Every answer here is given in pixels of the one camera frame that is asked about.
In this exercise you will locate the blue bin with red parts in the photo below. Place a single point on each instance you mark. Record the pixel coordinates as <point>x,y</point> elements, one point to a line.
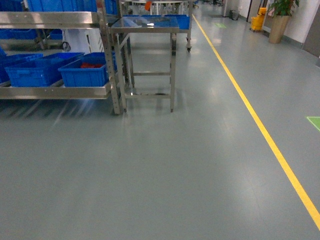
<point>75,76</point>

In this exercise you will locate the red parts pile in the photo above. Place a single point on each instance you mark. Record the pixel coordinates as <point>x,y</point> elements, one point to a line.
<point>86,65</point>

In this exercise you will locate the stainless steel shelf rack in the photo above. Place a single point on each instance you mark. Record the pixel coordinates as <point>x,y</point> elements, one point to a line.
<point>65,20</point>

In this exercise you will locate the stainless steel table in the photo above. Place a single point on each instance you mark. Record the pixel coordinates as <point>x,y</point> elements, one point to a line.
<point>146,46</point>

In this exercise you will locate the blue bin lower middle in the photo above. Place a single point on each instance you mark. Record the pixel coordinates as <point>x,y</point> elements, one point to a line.
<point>41,72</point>

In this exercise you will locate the yellow mop bucket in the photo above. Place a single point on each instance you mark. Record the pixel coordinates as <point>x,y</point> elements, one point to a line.
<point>257,21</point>

